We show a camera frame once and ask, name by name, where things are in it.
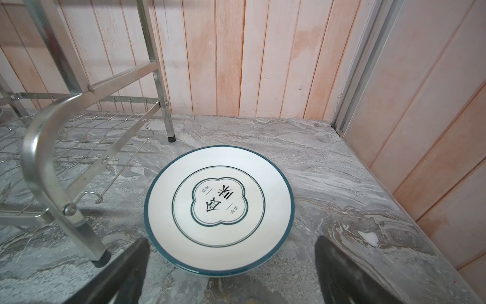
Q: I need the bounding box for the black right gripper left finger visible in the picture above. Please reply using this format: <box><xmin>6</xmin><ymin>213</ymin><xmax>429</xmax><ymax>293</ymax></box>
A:
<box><xmin>65</xmin><ymin>238</ymin><xmax>150</xmax><ymax>303</ymax></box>

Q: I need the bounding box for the stainless steel dish rack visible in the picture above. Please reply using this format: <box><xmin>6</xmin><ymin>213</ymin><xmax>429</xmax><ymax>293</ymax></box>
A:
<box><xmin>1</xmin><ymin>1</ymin><xmax>176</xmax><ymax>268</ymax></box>

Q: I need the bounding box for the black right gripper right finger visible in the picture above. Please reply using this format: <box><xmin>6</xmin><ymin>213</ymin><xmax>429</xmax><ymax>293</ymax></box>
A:
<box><xmin>315</xmin><ymin>236</ymin><xmax>402</xmax><ymax>303</ymax></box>

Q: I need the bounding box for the white plate green clover design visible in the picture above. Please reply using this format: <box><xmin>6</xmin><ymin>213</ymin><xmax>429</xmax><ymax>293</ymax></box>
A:
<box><xmin>144</xmin><ymin>145</ymin><xmax>296</xmax><ymax>277</ymax></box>

